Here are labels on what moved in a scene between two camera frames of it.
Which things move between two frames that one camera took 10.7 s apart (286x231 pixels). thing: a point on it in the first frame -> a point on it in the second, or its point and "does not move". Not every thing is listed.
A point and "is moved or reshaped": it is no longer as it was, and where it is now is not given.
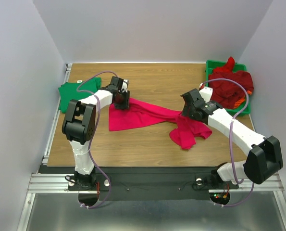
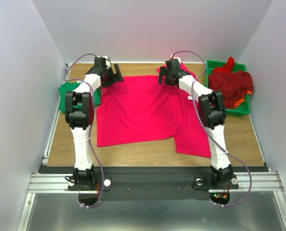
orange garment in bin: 241,100 does not move
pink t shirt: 185,130 is moved or reshaped
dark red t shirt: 227,92 does not move
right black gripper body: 186,111 -> 167,77
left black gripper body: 124,100 -> 107,70
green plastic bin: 212,64 does not move
